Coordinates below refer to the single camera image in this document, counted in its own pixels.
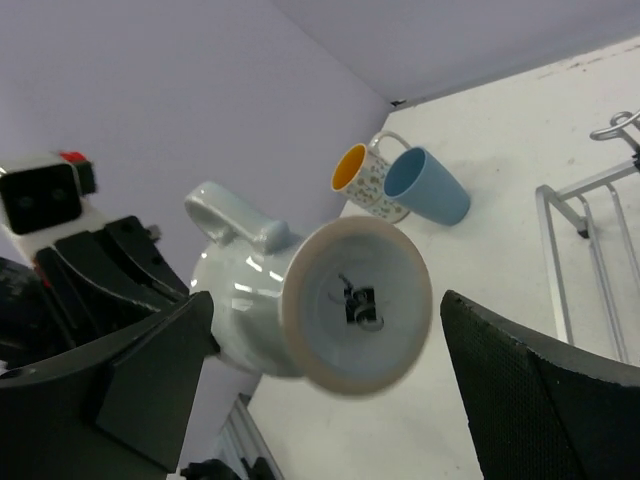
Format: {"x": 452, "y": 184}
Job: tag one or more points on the light blue plastic cup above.
{"x": 420, "y": 183}

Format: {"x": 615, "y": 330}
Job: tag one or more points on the aluminium mounting rail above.
{"x": 240, "y": 444}

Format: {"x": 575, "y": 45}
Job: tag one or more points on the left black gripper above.
{"x": 85, "y": 287}

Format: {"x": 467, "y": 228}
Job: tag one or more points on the metal wire dish rack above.
{"x": 572, "y": 205}

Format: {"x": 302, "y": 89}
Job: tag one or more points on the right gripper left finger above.
{"x": 115, "y": 408}

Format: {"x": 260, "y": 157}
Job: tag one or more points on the white patterned ceramic mug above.
{"x": 360, "y": 174}

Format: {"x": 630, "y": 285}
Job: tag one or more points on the grey ceramic mug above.
{"x": 348, "y": 307}

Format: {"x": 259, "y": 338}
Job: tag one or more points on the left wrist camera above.
{"x": 44, "y": 198}

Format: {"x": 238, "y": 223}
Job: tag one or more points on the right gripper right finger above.
{"x": 539, "y": 408}

